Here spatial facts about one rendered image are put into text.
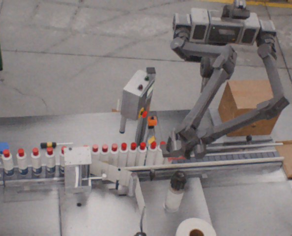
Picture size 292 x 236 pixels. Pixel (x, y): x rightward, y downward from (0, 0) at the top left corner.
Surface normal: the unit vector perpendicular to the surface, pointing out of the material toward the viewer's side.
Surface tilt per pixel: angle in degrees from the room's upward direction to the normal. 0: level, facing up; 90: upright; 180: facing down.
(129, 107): 90
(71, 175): 90
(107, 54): 0
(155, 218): 0
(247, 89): 0
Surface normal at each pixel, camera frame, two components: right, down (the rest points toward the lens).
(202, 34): 0.03, 0.76
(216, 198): 0.11, -0.65
